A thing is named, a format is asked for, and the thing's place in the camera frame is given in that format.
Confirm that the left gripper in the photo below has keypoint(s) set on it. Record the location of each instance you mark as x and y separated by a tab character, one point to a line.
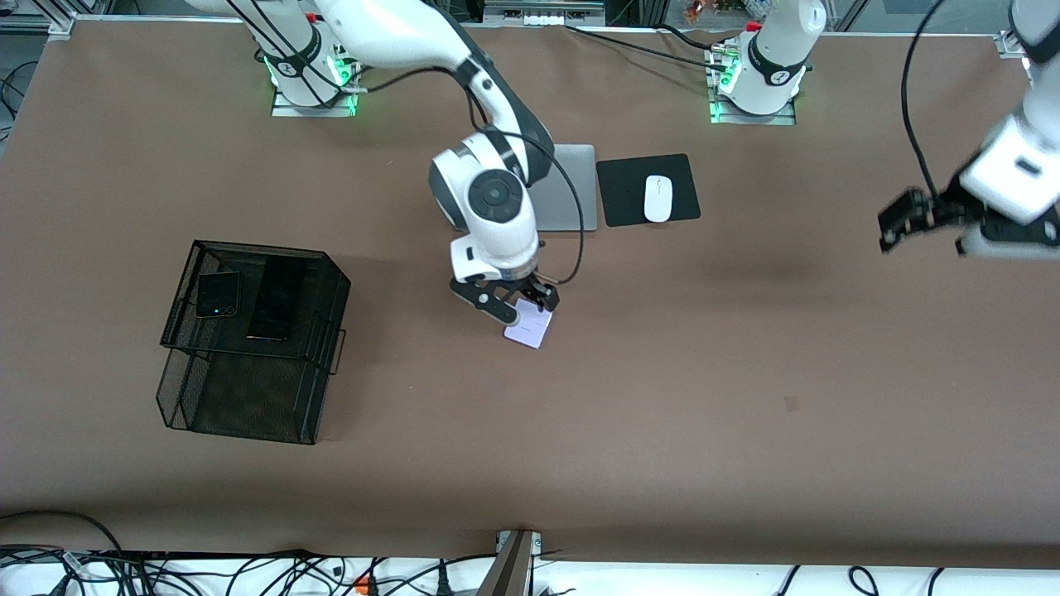
944	208

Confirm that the black flip phone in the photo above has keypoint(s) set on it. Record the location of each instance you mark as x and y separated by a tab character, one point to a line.
218	295

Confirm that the black mouse pad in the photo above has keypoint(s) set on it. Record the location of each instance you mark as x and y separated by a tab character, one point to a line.
621	194

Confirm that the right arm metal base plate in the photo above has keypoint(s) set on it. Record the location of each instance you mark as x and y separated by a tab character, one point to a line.
315	110

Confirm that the lavender flip phone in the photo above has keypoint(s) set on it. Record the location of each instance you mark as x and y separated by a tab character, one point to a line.
530	333

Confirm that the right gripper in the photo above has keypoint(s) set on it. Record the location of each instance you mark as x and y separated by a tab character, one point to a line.
531	288

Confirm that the black mesh desk tray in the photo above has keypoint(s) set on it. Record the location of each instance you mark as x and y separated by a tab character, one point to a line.
248	389

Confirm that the white power strip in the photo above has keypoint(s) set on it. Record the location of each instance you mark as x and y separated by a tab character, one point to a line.
542	18

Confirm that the white computer mouse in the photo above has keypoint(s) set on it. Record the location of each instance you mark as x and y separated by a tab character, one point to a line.
657	199

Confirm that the grey closed laptop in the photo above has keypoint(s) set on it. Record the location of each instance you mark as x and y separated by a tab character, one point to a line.
571	190

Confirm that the black slab smartphone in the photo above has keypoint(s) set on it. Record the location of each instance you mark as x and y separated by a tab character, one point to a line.
275	300

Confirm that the grey metal camera stand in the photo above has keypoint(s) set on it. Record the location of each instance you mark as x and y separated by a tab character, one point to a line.
509	567

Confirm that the silver corner bracket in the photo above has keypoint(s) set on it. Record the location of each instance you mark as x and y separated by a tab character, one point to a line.
62	26
1009	43

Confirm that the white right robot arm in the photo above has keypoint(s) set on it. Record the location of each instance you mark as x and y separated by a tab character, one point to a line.
489	199

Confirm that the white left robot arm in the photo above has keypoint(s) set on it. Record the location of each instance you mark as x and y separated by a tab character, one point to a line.
774	50

